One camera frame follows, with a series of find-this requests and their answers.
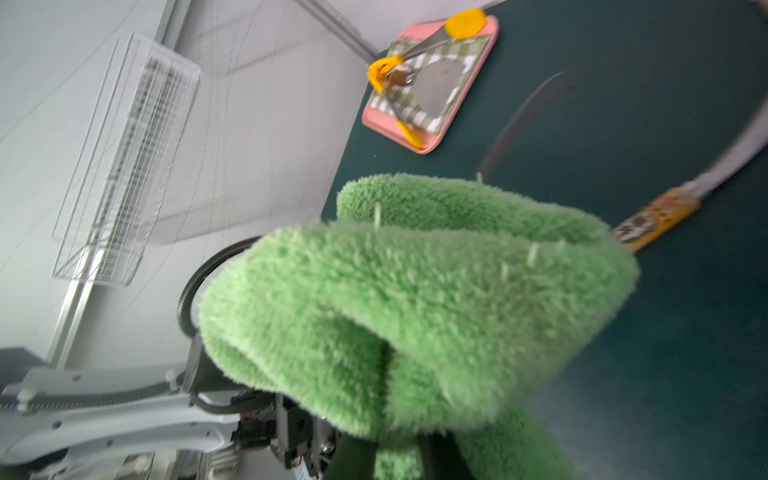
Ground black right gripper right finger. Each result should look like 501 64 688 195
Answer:
417 432 474 480

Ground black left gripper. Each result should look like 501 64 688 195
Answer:
232 390 340 479

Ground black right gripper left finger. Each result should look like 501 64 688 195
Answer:
323 435 378 480

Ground green and black rag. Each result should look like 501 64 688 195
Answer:
199 174 640 479

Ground small sickle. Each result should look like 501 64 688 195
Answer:
476 71 575 183
612 99 767 252

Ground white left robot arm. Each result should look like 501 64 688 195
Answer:
1 240 340 479

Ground green checkered cloth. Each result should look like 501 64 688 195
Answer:
389 36 491 135

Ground yellow-tipped steel tongs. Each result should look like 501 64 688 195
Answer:
367 7 488 150

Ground white wire basket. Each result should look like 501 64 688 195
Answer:
52 33 201 286

